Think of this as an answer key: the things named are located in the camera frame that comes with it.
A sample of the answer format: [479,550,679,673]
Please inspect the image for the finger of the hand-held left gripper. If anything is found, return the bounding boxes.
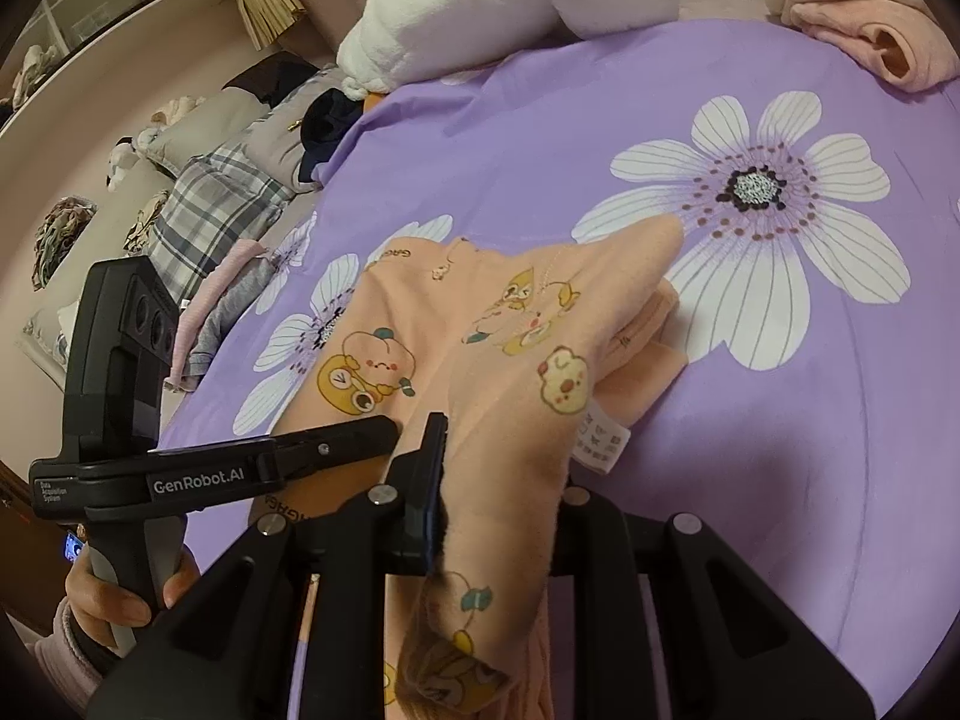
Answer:
[262,415,400,488]

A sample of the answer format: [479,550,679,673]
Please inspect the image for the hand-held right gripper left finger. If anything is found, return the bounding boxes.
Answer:
[86,411,451,720]

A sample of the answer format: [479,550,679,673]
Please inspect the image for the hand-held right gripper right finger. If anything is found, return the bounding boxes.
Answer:
[551,484,878,720]

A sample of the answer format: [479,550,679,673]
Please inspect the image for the orange cartoon print garment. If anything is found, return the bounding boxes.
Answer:
[266,214,691,720]

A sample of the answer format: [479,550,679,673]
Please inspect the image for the person's left forearm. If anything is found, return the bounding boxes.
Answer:
[30,600,125,698]

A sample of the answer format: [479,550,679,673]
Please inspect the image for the person's left hand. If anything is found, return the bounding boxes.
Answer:
[66,546,202,627]

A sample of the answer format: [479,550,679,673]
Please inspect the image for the folded pink grey cloth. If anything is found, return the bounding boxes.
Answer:
[169,240,286,391]

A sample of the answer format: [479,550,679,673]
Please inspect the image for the basket of colourful cloths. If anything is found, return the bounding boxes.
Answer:
[30,196,98,290]

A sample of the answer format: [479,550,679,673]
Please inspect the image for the plaid cloth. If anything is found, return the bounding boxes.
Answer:
[124,142,297,286]

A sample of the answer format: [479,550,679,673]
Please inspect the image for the small white plush toy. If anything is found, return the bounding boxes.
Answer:
[105,131,162,192]

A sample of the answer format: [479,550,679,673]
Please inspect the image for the grey pillow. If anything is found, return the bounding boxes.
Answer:
[146,86,271,173]

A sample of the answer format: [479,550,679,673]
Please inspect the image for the grey garment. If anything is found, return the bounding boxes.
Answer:
[247,67,353,188]

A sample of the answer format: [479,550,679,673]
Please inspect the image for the navy cloth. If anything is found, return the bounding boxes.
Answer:
[298,88,368,185]

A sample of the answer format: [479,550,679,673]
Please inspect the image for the dark brown cloth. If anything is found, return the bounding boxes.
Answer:
[225,51,323,102]

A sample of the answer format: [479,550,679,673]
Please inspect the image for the purple floral bed sheet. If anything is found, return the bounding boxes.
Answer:
[157,15,960,720]

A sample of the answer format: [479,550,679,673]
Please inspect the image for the folded pink blanket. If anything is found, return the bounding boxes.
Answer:
[759,0,960,95]

